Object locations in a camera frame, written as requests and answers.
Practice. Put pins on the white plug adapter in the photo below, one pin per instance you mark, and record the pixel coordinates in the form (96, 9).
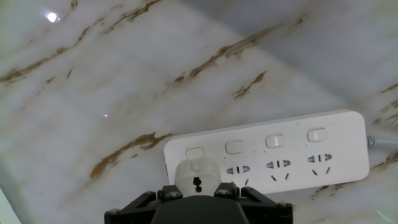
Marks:
(208, 177)

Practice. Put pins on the glossy marble pattern mat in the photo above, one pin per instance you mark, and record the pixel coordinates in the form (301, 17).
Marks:
(93, 93)

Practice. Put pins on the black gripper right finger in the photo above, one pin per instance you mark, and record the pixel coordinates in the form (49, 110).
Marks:
(264, 208)

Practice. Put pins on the white four-socket power strip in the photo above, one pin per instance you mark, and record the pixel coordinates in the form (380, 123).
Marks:
(345, 149)

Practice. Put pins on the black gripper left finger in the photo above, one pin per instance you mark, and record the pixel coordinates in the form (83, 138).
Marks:
(136, 208)

